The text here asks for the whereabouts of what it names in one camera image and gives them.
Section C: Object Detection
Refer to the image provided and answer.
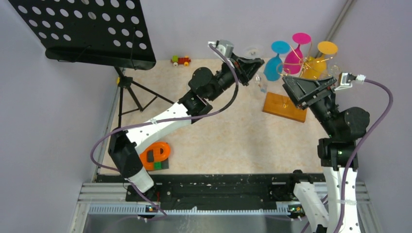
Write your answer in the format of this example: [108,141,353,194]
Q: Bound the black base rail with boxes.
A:
[96,171,325,211]

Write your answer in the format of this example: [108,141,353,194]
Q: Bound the short clear glass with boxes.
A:
[242,45,268,94]

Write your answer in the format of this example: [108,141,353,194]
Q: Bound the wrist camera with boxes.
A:
[334,72,366,92]
[207,40,234,59]

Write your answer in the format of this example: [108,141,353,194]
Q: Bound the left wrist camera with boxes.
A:
[207,40,234,59]

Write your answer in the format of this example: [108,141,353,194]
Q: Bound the orange tape dispenser toy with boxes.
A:
[139,142,171,171]

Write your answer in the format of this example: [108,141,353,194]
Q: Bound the blue wine glass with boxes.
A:
[263,40,290,82]

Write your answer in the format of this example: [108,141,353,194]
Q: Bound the pink wine glass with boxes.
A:
[283,32,311,75]

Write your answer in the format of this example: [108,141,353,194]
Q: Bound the grey corner pipe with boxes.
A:
[324,0,357,41]

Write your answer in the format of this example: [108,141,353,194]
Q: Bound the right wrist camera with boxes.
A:
[334,72,366,92]

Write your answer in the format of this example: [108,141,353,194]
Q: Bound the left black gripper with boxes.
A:
[207,52,264,101]

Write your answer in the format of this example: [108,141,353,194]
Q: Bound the yellow wine glass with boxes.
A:
[300,41,339,80]

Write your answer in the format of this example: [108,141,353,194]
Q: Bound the black perforated music stand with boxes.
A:
[8,0,176,129]

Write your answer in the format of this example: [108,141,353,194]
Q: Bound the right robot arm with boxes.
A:
[282,73,370,233]

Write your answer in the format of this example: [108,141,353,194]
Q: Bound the wooden gold wine glass rack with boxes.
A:
[262,57,340,123]

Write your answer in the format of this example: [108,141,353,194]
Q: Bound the red green toy train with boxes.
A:
[171,55,191,67]

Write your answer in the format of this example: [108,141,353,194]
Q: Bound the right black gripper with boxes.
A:
[282,74,338,136]

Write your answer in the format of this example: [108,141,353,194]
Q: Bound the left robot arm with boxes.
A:
[108,54,265,201]

